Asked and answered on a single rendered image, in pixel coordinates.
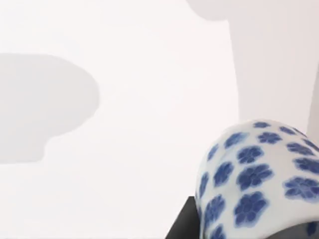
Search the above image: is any white cup with blue flowers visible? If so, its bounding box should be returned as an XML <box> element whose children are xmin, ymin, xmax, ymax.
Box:
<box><xmin>195</xmin><ymin>119</ymin><xmax>319</xmax><ymax>239</ymax></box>

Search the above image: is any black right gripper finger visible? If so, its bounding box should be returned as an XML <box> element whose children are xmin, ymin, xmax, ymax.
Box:
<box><xmin>164</xmin><ymin>196</ymin><xmax>203</xmax><ymax>239</ymax></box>

